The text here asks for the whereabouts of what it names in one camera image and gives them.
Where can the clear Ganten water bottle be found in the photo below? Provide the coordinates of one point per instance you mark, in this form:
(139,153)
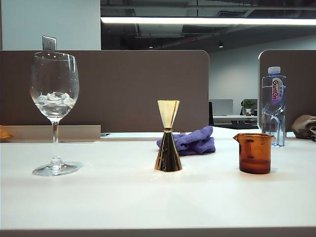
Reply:
(274,116)

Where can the brown desk partition panel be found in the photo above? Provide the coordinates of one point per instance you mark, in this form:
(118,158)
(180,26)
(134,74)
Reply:
(123,93)
(301,86)

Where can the metal wall switch plate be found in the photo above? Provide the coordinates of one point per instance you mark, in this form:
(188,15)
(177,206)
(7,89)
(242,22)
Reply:
(49,43)

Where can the white background desk screen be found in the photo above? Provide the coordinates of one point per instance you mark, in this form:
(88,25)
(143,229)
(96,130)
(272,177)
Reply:
(222,107)

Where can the purple cloth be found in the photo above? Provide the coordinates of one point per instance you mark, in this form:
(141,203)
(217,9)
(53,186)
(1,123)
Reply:
(197,143)

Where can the long ceiling light strip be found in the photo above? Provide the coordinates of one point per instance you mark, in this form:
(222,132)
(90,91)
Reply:
(197,20)

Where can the small orange object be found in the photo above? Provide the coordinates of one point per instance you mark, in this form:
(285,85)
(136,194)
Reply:
(3,133)

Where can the white background desk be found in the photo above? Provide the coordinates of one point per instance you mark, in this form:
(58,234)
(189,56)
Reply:
(234,117)

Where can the gold metal jigger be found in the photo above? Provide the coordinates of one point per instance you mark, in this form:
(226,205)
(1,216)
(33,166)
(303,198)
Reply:
(168,153)

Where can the small amber measuring cup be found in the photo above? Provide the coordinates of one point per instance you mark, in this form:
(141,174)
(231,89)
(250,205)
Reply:
(255,158)

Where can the small green potted plant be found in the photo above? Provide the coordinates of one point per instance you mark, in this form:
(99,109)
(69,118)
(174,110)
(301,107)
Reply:
(248,105)

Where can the brown fabric bag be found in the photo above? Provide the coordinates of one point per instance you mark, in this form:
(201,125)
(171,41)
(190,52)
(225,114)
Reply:
(302,126)

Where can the clear wine glass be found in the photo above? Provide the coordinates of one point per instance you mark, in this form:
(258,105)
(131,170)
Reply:
(55,133)

